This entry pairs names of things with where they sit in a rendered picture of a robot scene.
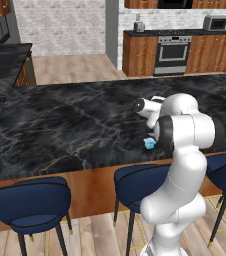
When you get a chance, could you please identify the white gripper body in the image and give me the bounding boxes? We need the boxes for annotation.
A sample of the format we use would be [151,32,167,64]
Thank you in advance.
[145,114,160,134]

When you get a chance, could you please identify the light blue yogurt container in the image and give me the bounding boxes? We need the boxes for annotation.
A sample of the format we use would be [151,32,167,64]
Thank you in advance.
[142,136,158,151]

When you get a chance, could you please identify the wooden base cupboards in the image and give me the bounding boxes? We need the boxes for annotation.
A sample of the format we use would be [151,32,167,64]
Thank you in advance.
[184,33,226,75]
[122,31,159,78]

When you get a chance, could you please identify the stainless steel oven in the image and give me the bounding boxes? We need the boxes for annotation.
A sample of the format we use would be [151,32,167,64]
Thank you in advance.
[153,34,193,77]

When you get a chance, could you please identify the wooden island base panel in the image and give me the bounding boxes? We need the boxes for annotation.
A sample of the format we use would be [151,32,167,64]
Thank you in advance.
[0,148,226,235]

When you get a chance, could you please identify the silver toaster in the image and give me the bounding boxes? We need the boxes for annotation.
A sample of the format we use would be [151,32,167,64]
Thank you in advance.
[133,21,146,34]

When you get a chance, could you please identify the silver microwave oven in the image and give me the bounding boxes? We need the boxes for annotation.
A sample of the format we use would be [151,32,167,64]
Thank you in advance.
[202,15,226,32]

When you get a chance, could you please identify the black extractor hood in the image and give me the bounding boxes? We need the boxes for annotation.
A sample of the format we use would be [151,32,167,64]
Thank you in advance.
[157,0,194,10]

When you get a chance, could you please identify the wooden cupboard under sink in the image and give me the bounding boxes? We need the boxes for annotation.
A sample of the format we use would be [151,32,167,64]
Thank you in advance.
[14,62,32,88]

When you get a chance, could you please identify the dark sink basin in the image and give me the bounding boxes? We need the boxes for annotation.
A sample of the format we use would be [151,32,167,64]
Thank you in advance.
[0,54,20,78]

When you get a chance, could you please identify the wooden wall cupboards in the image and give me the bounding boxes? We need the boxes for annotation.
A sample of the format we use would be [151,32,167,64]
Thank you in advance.
[123,0,226,10]

